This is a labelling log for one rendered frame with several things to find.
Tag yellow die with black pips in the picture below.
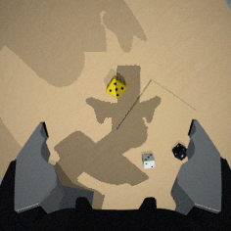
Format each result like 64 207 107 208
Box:
106 75 127 99

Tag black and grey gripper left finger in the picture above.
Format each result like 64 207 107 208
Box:
0 121 65 231

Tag grey die with black pips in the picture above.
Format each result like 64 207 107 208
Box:
142 154 155 168

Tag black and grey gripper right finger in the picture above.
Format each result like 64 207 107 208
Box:
170 119 231 231

